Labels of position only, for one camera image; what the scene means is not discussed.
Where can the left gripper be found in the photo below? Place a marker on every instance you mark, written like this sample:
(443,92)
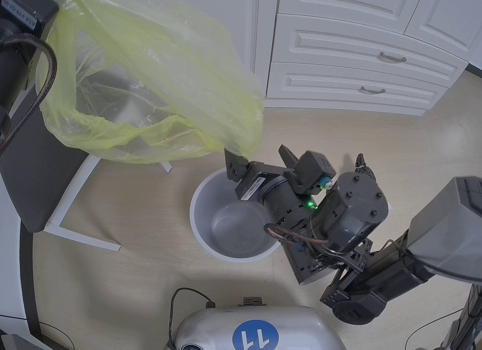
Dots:
(22,6)

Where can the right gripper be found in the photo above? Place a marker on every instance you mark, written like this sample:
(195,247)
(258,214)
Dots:
(280,201)

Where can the black plastic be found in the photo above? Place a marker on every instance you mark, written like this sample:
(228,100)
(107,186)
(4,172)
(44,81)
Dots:
(367,173)

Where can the yellow plastic bag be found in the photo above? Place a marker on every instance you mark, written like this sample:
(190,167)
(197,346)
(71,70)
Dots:
(169,58)

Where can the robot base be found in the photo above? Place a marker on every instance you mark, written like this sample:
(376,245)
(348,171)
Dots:
(301,326)

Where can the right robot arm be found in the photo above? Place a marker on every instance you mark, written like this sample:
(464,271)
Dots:
(354,209)

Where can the white trash bin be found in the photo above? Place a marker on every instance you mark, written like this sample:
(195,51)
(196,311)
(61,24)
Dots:
(233,224)

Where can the white wardrobe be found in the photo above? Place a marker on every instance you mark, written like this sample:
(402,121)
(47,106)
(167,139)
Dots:
(339,2)

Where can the white chair grey seat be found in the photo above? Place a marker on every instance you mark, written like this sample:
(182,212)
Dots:
(34,190)

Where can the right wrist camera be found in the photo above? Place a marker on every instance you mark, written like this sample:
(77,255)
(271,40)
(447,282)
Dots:
(314,168)

